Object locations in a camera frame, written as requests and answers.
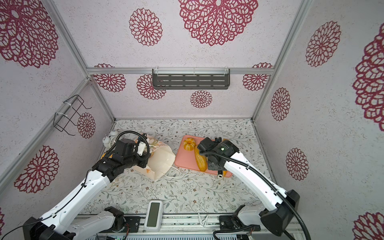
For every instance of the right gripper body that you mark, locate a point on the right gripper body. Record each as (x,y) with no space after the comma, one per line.
(210,165)

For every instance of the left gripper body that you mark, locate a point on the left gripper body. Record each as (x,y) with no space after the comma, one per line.
(133,161)

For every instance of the long baguette fake bread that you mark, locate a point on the long baguette fake bread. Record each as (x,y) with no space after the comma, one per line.
(200,160)

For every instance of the striped ring doughnut fake bread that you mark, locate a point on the striped ring doughnut fake bread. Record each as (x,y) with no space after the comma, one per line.
(189,144)

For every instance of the printed paper bag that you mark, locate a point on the printed paper bag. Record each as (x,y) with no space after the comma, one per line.
(160,162)

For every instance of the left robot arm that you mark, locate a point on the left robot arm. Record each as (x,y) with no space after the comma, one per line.
(57,223)

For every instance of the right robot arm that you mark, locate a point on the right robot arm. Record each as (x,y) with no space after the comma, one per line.
(278,206)

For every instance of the white alarm clock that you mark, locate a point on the white alarm clock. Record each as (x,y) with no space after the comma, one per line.
(110,139)

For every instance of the pink plastic tray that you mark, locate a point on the pink plastic tray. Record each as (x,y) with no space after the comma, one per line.
(186,157)

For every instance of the white digital timer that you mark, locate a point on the white digital timer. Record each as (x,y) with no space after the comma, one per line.
(153,219)

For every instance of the white plastic clip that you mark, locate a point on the white plastic clip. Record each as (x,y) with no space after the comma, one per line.
(203,220)

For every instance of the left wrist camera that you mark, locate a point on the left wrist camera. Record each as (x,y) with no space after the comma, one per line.
(131,148)

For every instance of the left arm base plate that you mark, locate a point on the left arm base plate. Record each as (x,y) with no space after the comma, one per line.
(131,224)

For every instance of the black wire wall rack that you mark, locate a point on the black wire wall rack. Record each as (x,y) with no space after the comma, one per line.
(62,119)

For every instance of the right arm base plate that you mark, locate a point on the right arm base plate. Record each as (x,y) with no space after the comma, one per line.
(230,225)

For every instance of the dark grey wall shelf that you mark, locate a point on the dark grey wall shelf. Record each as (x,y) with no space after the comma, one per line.
(191,80)

